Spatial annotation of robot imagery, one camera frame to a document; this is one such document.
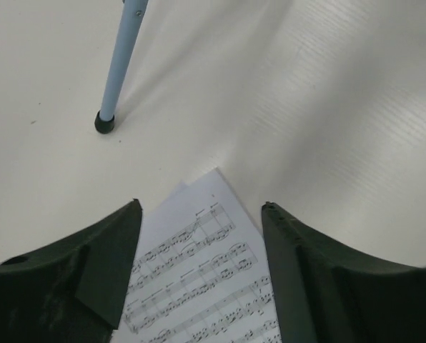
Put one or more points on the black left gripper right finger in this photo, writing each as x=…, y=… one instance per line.
x=326, y=291

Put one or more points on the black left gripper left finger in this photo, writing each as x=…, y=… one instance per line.
x=72, y=290

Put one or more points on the sheet music pages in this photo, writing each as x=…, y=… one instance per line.
x=200, y=272

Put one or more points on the blue music stand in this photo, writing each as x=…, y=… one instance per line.
x=129, y=26

